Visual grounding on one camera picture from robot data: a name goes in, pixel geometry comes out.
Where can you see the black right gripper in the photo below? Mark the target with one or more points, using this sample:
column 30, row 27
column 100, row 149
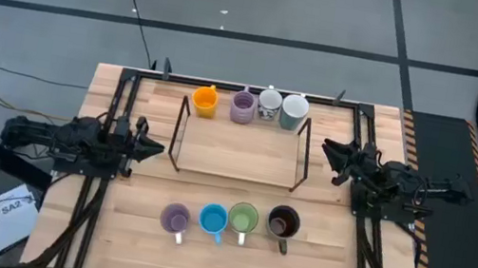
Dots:
column 361, row 165

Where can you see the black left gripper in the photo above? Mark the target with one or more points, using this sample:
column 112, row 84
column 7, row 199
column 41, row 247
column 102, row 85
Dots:
column 126, row 145

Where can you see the purple white striped mug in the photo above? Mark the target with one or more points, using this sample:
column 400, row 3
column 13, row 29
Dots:
column 175, row 217

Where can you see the yellow mug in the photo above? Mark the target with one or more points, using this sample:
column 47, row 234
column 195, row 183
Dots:
column 204, row 99

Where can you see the dark speckled brown mug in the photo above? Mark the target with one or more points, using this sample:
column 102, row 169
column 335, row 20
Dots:
column 282, row 223

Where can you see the white patterned mug blue rim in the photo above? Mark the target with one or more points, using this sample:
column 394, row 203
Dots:
column 269, row 100

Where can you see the lavender ribbed mug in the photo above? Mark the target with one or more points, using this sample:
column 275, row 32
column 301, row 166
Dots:
column 243, row 103

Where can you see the green white striped mug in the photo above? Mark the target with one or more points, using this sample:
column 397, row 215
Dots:
column 243, row 219

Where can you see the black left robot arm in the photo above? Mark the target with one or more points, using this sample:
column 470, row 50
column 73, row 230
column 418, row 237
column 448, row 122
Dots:
column 75, row 137

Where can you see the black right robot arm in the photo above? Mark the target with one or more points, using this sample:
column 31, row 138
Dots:
column 404, row 182

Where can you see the pale teal mug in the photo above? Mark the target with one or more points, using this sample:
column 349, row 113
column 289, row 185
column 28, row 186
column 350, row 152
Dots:
column 294, row 106

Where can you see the white printed booklet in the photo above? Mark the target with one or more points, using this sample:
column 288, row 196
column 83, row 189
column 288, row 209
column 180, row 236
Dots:
column 16, row 219

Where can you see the black aluminium table frame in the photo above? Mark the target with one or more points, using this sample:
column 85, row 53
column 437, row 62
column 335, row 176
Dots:
column 171, row 78

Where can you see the wooden shelf black metal frame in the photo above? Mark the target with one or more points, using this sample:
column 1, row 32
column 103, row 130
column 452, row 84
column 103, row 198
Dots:
column 240, row 153

